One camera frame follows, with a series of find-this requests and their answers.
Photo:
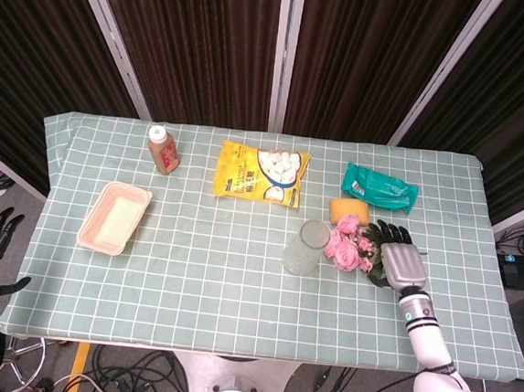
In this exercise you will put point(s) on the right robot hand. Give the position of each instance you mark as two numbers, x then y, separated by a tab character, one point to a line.
402	263

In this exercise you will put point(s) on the pink rose bouquet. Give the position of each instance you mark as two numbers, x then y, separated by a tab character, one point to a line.
347	247

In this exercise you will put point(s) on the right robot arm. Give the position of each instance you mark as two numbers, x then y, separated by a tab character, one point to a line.
447	359

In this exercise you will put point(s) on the clear glass jar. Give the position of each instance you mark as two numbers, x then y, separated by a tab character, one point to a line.
305	248

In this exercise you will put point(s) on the yellow sponge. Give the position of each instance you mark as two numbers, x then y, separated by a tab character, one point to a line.
349	211

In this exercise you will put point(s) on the teal plastic snack bag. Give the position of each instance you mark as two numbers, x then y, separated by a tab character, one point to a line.
377	187

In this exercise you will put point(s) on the black foot pedal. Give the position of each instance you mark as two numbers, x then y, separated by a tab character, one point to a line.
512	268

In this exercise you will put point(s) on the chrome stool base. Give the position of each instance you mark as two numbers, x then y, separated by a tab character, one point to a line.
23	358

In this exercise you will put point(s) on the beige lunch box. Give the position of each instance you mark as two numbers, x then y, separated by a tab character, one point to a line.
114	217

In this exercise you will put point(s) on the yellow marshmallow bag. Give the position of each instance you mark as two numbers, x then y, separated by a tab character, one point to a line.
259	173

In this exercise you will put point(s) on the green checkered tablecloth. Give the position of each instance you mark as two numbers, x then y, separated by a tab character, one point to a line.
218	275

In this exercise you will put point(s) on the white table base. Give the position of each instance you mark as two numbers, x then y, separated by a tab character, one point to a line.
231	386

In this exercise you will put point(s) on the brown juice bottle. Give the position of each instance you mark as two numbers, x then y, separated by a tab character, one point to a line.
162	150

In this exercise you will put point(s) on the dark folding screen panels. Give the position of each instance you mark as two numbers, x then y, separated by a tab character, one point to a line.
275	50

